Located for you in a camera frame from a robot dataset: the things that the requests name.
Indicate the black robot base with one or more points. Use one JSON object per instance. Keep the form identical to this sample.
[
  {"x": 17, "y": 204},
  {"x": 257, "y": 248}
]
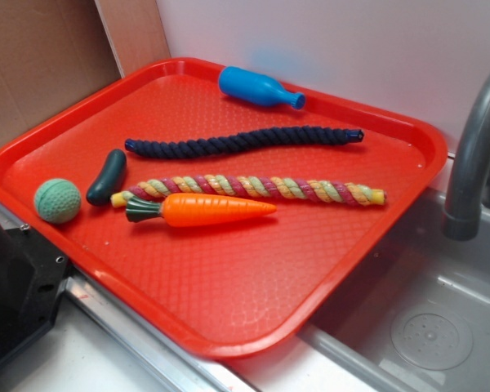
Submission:
[{"x": 32, "y": 278}]

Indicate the dark green plastic pickle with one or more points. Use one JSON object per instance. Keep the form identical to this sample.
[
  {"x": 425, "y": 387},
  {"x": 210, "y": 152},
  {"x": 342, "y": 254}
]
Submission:
[{"x": 110, "y": 179}]

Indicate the red plastic tray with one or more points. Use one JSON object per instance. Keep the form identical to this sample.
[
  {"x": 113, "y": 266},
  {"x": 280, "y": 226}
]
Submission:
[{"x": 222, "y": 291}]

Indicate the orange plastic carrot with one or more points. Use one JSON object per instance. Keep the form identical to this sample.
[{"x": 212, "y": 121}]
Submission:
[{"x": 192, "y": 210}]

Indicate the blue plastic bottle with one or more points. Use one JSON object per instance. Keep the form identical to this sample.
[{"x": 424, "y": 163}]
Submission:
[{"x": 257, "y": 89}]

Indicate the green dimpled ball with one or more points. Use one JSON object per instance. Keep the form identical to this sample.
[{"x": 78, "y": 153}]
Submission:
[{"x": 57, "y": 201}]

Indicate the grey plastic sink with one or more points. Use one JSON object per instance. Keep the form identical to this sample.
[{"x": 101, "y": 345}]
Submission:
[{"x": 413, "y": 316}]

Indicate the grey plastic faucet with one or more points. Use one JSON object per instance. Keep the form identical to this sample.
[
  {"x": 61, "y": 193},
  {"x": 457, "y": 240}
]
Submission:
[{"x": 469, "y": 182}]

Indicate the brown cardboard panel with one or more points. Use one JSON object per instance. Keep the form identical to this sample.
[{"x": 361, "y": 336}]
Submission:
[{"x": 55, "y": 53}]

